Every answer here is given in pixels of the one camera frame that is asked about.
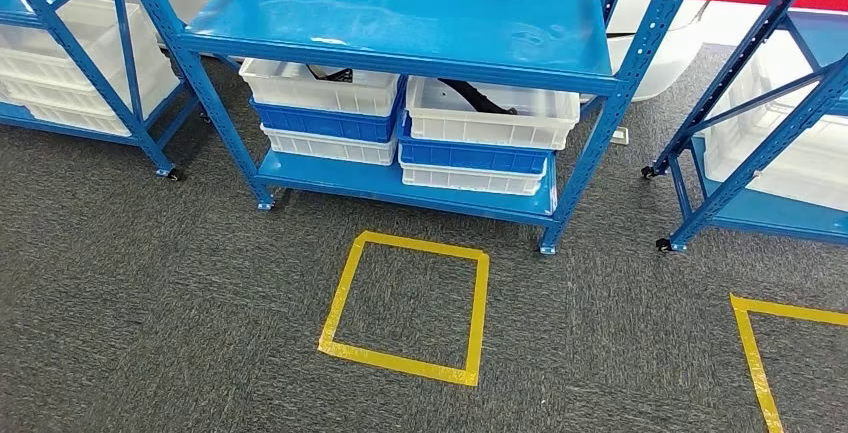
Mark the black plastic piece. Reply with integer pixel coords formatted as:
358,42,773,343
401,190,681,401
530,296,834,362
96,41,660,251
304,64,355,84
437,77,520,117

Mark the yellow floor tape mark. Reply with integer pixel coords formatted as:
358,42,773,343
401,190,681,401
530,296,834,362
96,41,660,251
728,292,848,433
317,231,492,389

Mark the white car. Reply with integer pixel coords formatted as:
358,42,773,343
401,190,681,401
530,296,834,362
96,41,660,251
142,0,848,103

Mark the large white plastic bin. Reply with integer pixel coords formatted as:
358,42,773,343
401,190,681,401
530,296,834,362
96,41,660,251
0,0,181,139
700,35,848,214

